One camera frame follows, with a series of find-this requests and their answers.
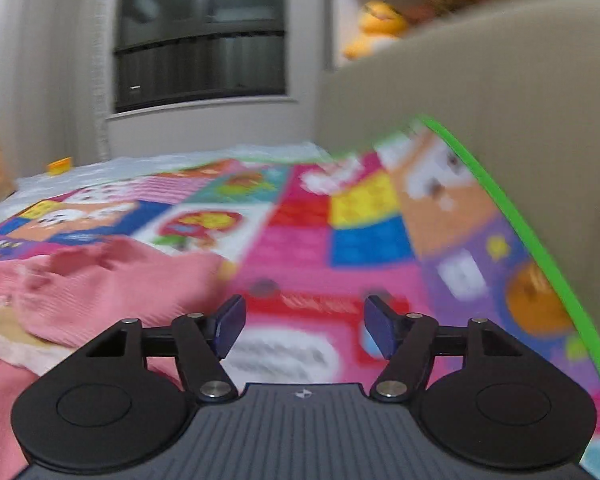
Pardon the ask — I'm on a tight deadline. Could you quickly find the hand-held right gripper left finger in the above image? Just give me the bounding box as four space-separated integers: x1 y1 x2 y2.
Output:
70 295 247 406

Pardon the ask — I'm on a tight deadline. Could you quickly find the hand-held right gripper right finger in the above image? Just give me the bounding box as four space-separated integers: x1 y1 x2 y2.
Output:
364 295 536 405

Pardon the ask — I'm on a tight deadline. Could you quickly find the pink ribbed garment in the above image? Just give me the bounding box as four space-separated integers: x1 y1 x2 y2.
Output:
0 237 236 480

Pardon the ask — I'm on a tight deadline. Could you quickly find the colourful printed play mat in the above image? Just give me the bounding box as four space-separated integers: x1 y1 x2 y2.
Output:
0 116 600 480

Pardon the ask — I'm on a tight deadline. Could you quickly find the dark window with railing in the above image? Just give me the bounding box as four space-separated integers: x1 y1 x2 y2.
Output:
111 0 288 115

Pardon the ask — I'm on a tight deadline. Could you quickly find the beige padded headboard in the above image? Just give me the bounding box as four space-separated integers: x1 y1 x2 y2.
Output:
314 0 600 386

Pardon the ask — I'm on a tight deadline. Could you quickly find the yellow plush duck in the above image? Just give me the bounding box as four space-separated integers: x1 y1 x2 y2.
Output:
342 0 411 61

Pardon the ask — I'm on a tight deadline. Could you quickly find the white curtain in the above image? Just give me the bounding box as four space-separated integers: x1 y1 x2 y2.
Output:
0 0 121 173

